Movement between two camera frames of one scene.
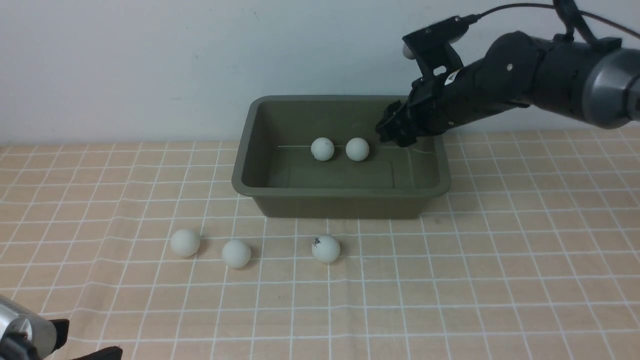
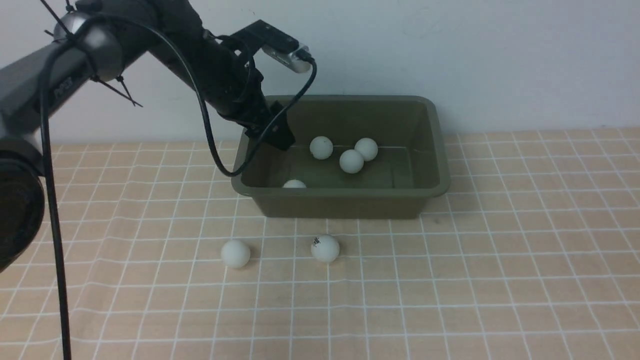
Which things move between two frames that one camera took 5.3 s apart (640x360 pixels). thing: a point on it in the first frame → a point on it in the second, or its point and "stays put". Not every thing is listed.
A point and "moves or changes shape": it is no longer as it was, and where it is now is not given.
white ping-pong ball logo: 325,248 stays put
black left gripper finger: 112,353 → 279,134
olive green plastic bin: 272,160 stays put
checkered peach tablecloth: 533,253 stays put
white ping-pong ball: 185,243 → 294,184
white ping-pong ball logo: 322,149 stays put
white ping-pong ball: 236,253 stays put
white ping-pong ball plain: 357,149 moves or changes shape
